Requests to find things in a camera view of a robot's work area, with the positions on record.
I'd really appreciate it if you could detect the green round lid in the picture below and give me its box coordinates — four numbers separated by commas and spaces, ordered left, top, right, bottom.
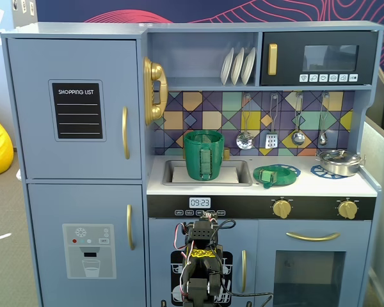
252, 164, 301, 189

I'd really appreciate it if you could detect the steel pot with lid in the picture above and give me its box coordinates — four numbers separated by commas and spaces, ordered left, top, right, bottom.
315, 149, 367, 177

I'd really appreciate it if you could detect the green cylindrical container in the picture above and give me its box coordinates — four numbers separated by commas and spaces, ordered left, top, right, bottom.
183, 129, 226, 181

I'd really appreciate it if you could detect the grey toy sink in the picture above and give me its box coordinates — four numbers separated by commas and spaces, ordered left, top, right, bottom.
161, 159, 253, 187

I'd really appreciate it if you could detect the metal skimmer utensil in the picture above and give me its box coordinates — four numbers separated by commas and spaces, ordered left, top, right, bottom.
236, 93, 255, 150

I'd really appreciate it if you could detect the black stove control panel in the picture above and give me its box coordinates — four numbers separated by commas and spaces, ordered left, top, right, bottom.
147, 194, 377, 221

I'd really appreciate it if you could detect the metal slotted spatula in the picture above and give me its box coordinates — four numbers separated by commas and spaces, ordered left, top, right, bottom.
264, 93, 279, 150

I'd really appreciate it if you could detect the gold toy telephone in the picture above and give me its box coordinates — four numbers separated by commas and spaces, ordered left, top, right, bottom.
143, 56, 169, 127

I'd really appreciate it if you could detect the blue dishwasher door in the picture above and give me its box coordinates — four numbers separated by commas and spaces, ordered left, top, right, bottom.
148, 218, 259, 307

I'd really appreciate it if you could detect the white toy plate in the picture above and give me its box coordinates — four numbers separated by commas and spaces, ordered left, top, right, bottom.
230, 47, 245, 86
220, 47, 235, 86
240, 47, 257, 86

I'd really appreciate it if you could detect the blue toy kitchen unit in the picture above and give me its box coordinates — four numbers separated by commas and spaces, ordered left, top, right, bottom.
0, 21, 384, 307

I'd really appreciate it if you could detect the gold stove knob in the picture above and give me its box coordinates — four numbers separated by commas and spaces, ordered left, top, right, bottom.
336, 198, 359, 220
271, 198, 294, 220

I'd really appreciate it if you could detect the metal ladle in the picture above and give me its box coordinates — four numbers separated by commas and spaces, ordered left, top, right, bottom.
291, 92, 306, 146

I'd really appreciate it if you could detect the blue oven door with window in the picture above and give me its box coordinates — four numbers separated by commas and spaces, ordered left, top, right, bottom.
257, 219, 372, 307

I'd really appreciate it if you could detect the black shopping list board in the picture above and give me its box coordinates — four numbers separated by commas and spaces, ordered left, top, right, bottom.
47, 79, 107, 143

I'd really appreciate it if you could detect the metal spoon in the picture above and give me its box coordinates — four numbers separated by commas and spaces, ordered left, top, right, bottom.
317, 92, 330, 147

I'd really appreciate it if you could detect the black microwave door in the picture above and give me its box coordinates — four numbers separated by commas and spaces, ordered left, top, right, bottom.
259, 31, 379, 86

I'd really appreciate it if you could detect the blue freezer door with dispenser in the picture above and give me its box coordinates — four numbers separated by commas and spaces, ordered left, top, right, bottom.
27, 184, 147, 307

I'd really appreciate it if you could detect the tall blue fridge door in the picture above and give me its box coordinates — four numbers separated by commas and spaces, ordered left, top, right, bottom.
6, 38, 142, 180

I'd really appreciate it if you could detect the small camera circuit board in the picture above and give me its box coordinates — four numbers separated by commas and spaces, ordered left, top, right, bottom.
198, 210, 219, 223

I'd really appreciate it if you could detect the long gold fridge handle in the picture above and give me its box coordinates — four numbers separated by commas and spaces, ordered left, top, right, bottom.
121, 106, 131, 160

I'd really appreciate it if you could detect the short gold freezer handle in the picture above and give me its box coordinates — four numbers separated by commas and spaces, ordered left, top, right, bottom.
126, 204, 136, 251

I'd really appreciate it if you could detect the gold microwave handle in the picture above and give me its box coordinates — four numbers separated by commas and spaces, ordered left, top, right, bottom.
268, 43, 278, 76

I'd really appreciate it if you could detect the gold dishwasher handle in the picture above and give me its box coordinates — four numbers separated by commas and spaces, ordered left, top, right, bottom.
241, 249, 248, 294

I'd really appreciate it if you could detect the gold curved oven handle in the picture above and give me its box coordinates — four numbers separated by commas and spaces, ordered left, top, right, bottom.
285, 232, 342, 242

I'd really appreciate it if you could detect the black power cable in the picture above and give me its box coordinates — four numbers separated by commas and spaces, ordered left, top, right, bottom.
223, 281, 275, 307

